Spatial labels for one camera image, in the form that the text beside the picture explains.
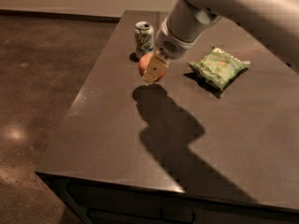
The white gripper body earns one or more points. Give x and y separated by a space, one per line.
169 45

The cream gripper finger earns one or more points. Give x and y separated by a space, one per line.
154 69

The red yellow apple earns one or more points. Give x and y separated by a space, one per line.
148 66

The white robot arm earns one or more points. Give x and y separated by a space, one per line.
274 23

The green white 7up can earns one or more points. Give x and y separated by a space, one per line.
143 38

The green chip bag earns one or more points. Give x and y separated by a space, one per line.
218 68

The dark cabinet drawer front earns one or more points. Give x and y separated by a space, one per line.
103 203

